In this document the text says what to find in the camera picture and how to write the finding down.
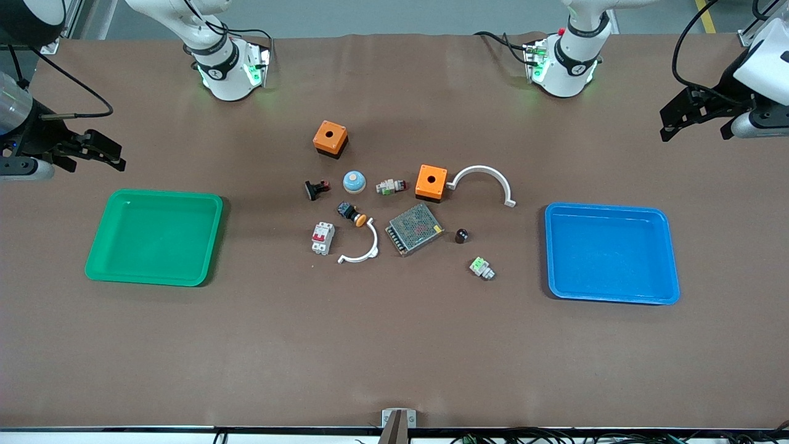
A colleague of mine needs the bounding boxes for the orange mushroom pushbutton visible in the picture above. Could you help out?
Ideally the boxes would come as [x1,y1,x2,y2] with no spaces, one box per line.
[337,201,368,228]

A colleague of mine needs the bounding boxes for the black right base cable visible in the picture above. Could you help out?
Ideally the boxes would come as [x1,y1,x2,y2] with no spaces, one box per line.
[182,0,275,68]

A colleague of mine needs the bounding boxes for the white red circuit breaker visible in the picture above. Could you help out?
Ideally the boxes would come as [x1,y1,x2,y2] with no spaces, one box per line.
[311,221,336,256]

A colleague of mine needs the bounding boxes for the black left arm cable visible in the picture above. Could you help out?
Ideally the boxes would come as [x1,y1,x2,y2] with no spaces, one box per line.
[671,0,740,99]

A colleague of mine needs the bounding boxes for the blue plastic tray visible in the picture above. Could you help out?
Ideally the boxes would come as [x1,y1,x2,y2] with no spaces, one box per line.
[544,202,681,306]

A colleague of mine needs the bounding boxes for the small white curved bracket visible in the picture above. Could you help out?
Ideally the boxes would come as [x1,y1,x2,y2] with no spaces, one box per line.
[337,217,380,265]

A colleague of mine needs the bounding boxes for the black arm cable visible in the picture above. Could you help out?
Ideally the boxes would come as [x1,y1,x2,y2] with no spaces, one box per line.
[671,0,740,99]
[28,46,115,119]

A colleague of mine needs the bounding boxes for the silver mesh power supply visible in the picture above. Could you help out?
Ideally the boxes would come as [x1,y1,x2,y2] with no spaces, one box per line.
[385,203,444,258]

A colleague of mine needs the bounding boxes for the green plastic tray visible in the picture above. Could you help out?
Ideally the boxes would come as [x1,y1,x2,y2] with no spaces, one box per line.
[84,189,224,287]

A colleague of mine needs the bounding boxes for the black base cable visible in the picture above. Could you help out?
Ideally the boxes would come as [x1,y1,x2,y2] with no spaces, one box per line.
[182,0,275,68]
[473,30,537,65]

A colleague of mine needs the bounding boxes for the grey metal table clamp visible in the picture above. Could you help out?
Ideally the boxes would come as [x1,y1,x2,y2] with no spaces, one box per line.
[381,408,417,444]

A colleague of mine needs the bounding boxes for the orange button enclosure box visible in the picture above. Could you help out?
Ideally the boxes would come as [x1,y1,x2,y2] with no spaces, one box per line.
[313,120,350,160]
[414,164,449,203]

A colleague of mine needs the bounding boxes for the black left base cable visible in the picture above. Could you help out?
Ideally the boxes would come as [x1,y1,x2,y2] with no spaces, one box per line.
[473,30,537,65]

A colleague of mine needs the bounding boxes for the large white curved bracket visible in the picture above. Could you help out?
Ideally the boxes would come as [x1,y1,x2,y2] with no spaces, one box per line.
[446,165,517,208]

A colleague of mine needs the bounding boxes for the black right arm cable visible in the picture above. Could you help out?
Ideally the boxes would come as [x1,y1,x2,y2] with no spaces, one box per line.
[28,46,115,119]

